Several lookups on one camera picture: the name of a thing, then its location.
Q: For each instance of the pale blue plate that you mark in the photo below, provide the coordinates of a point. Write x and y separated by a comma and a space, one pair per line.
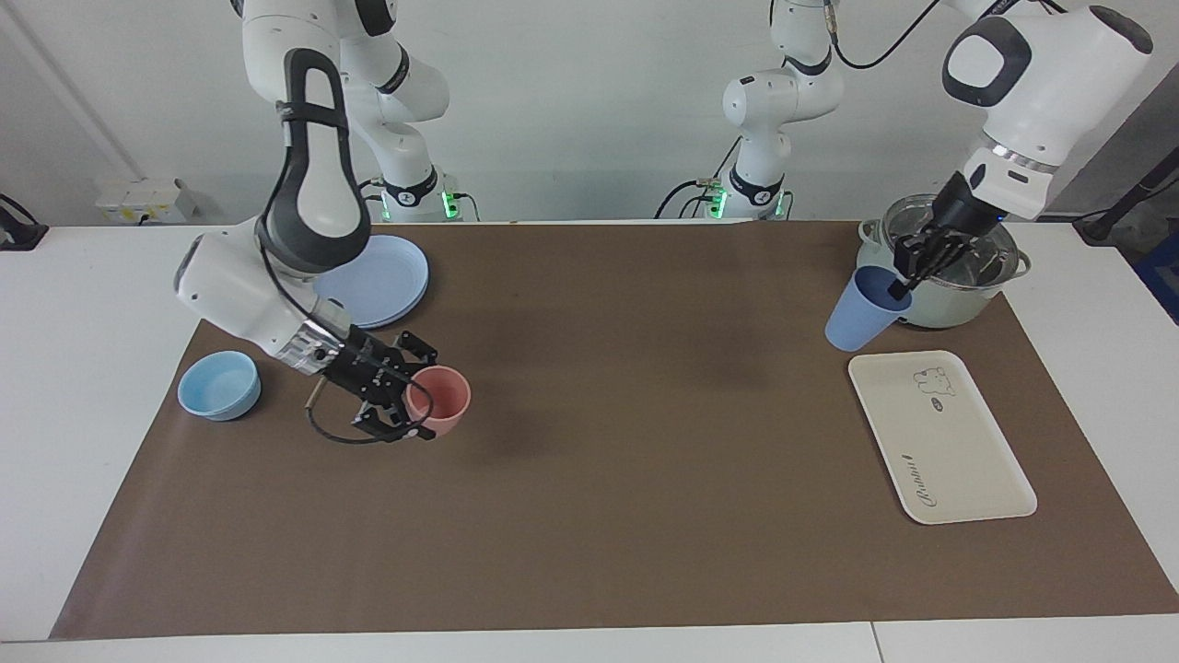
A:
396, 281

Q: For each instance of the pink plastic cup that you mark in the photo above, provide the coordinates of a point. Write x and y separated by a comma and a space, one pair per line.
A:
449, 405

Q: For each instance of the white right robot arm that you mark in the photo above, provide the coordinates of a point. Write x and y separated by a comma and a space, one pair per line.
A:
313, 193

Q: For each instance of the steel pot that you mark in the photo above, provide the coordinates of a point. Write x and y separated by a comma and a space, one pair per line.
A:
949, 308

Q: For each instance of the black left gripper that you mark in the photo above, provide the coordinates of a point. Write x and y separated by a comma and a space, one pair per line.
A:
949, 226

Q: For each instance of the white power strip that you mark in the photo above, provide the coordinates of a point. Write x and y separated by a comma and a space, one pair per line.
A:
138, 198

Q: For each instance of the brown paper table mat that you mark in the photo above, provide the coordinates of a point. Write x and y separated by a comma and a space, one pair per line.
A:
599, 506

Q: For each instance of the cream rectangular tray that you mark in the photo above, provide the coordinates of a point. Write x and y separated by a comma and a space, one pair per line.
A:
939, 442

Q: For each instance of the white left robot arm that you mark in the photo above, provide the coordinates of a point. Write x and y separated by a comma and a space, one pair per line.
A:
1050, 83

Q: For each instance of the blue plastic cup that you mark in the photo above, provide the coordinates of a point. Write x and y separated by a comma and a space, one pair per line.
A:
861, 318

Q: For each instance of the light blue bowl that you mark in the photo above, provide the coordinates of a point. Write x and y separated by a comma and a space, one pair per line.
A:
218, 387

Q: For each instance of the black stand leg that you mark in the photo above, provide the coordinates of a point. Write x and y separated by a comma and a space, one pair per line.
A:
1101, 226

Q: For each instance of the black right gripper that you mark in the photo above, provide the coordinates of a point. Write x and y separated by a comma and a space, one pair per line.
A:
368, 373

